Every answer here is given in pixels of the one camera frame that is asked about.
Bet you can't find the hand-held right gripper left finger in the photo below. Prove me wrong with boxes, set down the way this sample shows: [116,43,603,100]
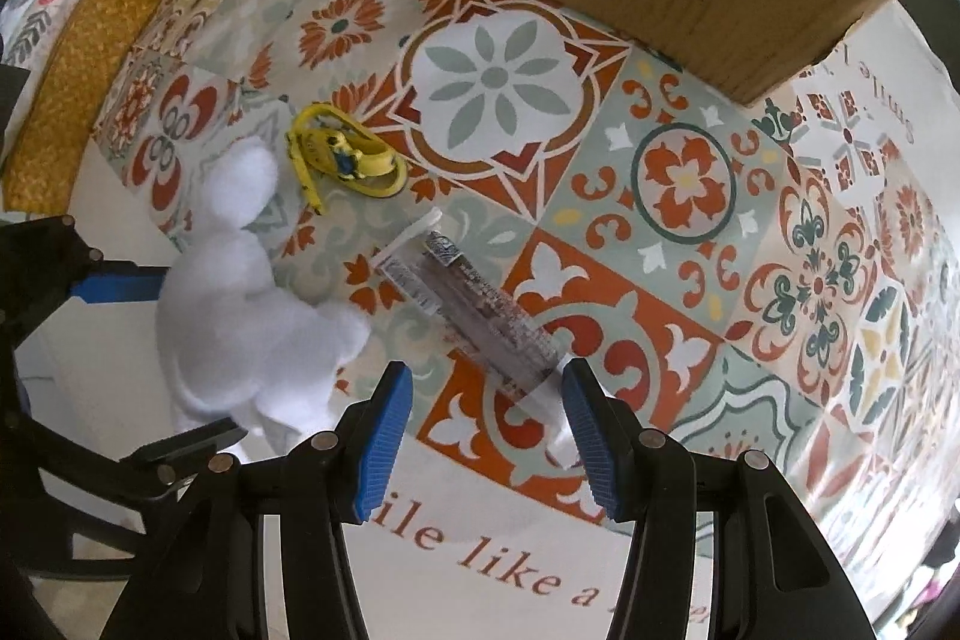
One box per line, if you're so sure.
[101,361,415,640]

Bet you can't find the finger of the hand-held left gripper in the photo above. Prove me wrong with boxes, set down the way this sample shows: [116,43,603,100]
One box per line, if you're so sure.
[120,419,250,489]
[0,216,166,342]

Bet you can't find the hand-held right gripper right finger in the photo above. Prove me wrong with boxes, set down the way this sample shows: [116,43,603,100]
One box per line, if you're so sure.
[561,357,877,640]

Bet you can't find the white plush toy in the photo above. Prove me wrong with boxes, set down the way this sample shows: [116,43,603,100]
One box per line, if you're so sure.
[154,136,374,462]

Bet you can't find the clear plastic packet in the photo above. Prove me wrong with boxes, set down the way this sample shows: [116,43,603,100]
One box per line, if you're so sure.
[373,206,584,422]

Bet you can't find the yellow woven basket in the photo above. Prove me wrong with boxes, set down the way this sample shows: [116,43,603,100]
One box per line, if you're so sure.
[2,0,162,211]

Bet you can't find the yellow toy glasses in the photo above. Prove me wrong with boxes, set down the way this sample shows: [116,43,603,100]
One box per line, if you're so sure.
[285,101,410,216]

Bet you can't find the floral printed cloth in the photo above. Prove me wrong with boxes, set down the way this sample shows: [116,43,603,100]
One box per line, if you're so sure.
[0,0,107,73]

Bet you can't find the printed white tablecloth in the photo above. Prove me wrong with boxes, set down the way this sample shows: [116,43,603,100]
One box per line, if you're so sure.
[11,0,960,640]

